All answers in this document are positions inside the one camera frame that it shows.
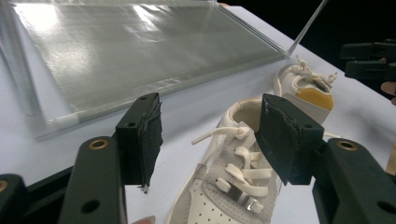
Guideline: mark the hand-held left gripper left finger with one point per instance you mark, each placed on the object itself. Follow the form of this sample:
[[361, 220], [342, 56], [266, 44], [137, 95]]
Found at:
[[137, 149]]

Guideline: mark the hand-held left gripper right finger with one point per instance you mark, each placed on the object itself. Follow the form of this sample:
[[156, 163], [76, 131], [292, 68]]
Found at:
[[289, 146]]

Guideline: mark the white sneaker with yellow insole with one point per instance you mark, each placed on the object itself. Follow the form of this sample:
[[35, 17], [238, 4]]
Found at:
[[311, 93]]

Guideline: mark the white lace-up sneaker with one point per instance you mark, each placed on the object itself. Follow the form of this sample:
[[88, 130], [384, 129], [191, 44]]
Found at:
[[218, 193]]

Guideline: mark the clear plastic shoe box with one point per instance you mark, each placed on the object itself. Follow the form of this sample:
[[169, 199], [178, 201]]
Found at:
[[130, 56]]

